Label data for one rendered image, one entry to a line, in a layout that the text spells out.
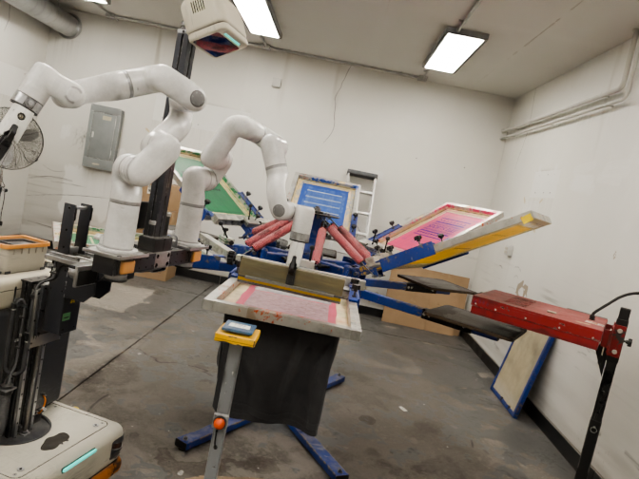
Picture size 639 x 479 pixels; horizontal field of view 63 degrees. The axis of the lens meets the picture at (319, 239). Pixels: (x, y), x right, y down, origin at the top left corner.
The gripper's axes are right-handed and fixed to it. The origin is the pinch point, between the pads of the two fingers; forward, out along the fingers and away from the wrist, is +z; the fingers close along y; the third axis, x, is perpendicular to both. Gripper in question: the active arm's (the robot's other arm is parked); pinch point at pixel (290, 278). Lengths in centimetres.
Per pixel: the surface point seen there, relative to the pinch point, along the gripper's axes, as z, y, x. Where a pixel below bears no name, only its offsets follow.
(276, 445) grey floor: 110, -83, 7
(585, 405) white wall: 68, -142, 201
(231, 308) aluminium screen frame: 12.5, 14.1, -18.0
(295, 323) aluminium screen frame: 13.0, 14.1, 5.6
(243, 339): 15.2, 37.8, -8.5
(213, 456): 58, 33, -11
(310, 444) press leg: 105, -82, 25
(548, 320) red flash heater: 1, -38, 116
